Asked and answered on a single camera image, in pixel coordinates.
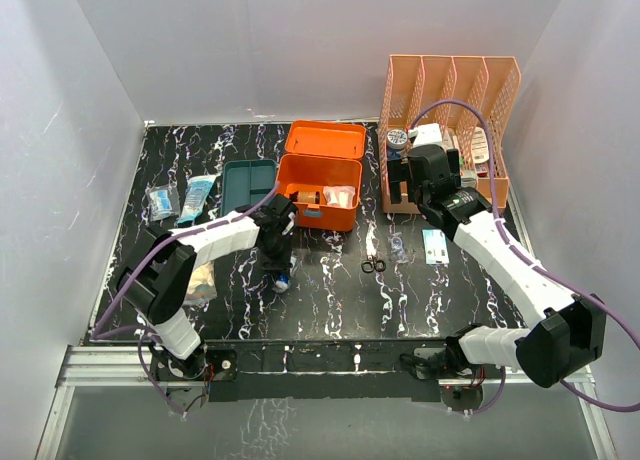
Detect white blue small bottle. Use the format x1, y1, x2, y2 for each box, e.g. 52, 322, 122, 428
273, 254, 299, 294

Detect brown bottle orange cap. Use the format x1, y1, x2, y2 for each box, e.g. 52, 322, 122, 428
288, 190, 321, 205

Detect white gauze pad pack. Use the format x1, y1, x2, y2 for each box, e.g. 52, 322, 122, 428
323, 186, 356, 209

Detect light blue long packet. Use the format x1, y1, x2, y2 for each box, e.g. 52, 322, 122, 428
177, 175, 216, 225

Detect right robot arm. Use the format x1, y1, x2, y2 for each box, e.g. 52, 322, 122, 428
394, 144, 606, 388

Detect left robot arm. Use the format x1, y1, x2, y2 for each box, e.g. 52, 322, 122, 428
115, 194, 297, 379

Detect orange medicine box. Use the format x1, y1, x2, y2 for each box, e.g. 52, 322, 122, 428
276, 120, 367, 232

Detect white pill blister pack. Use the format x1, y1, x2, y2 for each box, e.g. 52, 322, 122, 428
471, 127, 489, 164

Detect blue round tin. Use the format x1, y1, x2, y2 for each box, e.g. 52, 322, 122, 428
386, 129, 409, 151

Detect teal divided tray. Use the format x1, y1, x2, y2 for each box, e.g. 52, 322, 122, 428
220, 159, 277, 216

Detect peach desk file organizer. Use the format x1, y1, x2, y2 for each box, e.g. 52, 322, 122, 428
378, 54, 521, 214

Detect white blue sachet packet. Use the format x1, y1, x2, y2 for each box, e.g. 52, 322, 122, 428
422, 229, 449, 265

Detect beige bandage bag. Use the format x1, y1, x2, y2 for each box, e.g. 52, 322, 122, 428
183, 262, 217, 307

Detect clear bag blue items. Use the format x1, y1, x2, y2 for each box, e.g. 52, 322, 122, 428
146, 183, 180, 222

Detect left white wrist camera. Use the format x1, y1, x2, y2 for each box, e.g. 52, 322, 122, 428
282, 211, 297, 236

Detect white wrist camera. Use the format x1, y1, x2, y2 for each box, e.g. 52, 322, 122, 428
282, 211, 297, 236
408, 123, 443, 147

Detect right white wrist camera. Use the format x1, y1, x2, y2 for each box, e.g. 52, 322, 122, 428
408, 123, 443, 147

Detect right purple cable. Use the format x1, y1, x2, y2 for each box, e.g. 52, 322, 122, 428
409, 98, 640, 416

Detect black handled scissors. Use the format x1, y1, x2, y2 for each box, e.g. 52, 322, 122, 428
360, 222, 386, 274

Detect aluminium frame rail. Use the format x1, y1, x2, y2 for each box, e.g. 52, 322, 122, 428
37, 347, 617, 459

